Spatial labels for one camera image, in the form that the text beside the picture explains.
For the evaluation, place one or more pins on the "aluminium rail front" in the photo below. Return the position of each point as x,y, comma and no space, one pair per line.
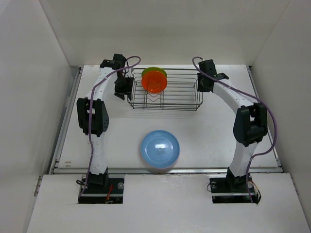
166,171

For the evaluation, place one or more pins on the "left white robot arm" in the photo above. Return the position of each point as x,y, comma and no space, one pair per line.
93,117

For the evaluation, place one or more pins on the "blue plate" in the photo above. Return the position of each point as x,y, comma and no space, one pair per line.
160,149

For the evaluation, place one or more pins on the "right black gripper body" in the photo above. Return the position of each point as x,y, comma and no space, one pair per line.
200,86

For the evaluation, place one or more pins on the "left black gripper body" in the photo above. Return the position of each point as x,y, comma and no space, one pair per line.
123,85

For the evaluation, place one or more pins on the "orange plate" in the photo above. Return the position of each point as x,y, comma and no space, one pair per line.
154,82

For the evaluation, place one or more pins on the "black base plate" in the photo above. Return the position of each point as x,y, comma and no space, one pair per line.
222,192
111,192

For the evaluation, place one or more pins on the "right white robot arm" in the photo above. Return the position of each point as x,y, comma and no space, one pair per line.
250,124

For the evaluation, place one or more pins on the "wire dish rack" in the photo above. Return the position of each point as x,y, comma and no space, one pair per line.
181,92

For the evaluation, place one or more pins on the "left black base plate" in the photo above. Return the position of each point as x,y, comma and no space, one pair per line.
111,192

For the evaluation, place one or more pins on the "green plate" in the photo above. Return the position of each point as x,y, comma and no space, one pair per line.
149,69

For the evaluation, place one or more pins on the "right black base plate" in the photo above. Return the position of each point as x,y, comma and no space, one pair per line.
222,192

